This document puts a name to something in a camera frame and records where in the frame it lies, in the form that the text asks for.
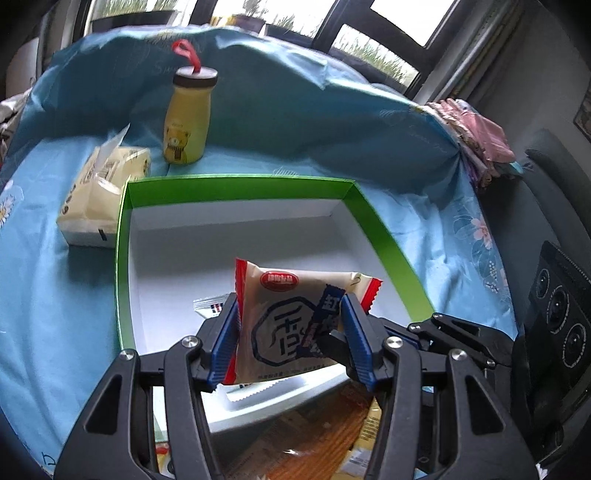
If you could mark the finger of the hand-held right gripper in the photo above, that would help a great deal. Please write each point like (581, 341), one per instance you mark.
(461, 333)

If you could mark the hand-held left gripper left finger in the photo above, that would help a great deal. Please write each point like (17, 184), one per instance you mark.
(228, 333)

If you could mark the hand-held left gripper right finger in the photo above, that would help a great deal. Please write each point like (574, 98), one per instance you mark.
(355, 333)

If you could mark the white red bun packet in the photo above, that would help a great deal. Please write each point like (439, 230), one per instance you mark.
(281, 323)

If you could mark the green cardboard box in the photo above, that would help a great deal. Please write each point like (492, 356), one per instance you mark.
(231, 240)

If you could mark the yellow cracker packet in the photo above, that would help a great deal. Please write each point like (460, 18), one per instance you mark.
(370, 427)

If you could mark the small white sachet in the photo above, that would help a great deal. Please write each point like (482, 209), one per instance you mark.
(207, 308)

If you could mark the pink folded cloth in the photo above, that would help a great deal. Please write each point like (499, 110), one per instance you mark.
(480, 138)

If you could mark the yellow tissue pack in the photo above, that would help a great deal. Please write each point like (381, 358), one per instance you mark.
(97, 198)

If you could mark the yellow bear print bottle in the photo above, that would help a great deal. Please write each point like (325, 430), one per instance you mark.
(187, 115)

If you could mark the blue floral blanket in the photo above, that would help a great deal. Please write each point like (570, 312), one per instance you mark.
(277, 115)

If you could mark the crumpled grey white cloth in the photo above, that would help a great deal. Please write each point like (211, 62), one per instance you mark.
(9, 115)

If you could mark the potted plant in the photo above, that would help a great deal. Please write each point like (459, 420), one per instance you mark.
(249, 21)

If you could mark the black framed window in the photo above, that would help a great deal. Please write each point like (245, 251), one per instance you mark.
(406, 18)

